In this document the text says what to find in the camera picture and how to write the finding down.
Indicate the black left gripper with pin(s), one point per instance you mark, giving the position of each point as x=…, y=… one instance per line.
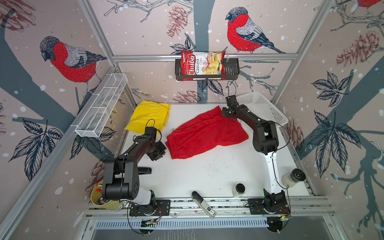
x=162, y=150

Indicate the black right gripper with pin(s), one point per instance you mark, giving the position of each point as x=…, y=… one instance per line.
x=223, y=114

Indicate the red shorts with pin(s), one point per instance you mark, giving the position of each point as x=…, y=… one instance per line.
x=203, y=133

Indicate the yellow shorts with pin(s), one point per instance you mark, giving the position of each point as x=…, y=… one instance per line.
x=149, y=114

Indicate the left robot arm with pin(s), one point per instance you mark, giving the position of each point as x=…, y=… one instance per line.
x=121, y=176

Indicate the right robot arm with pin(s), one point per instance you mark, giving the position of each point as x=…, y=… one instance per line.
x=265, y=141

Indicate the small black box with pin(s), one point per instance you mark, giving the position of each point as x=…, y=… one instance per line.
x=144, y=170

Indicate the white perforated plastic basket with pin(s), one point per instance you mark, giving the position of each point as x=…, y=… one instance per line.
x=258, y=104

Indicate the black silver stapler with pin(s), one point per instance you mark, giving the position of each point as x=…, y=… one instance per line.
x=198, y=199

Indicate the red cassava chips bag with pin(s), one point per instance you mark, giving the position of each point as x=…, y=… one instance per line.
x=202, y=63

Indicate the yellow cup of markers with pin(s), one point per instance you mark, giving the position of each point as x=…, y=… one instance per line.
x=101, y=202

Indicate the small black-lidded jar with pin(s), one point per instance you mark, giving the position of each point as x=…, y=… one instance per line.
x=238, y=190

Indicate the white black-capped bottle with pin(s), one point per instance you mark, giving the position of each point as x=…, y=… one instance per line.
x=294, y=177

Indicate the black wire wall basket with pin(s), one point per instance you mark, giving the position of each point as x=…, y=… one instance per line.
x=227, y=70

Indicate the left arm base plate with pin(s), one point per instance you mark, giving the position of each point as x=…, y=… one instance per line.
x=154, y=209

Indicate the white mesh wall shelf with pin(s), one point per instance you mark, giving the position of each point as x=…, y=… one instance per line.
x=98, y=114

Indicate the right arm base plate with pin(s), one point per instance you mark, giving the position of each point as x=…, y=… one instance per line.
x=260, y=206

